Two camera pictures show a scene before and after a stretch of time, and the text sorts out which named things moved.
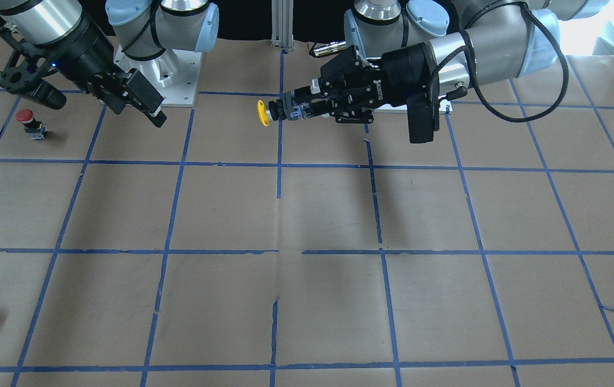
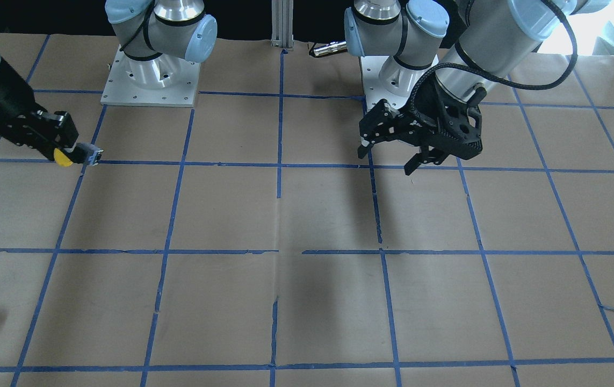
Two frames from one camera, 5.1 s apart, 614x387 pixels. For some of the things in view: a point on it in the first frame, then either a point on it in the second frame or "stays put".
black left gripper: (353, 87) → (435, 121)
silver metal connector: (330, 47) stays put
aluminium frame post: (282, 23) stays put
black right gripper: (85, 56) → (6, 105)
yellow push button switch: (275, 109) → (61, 158)
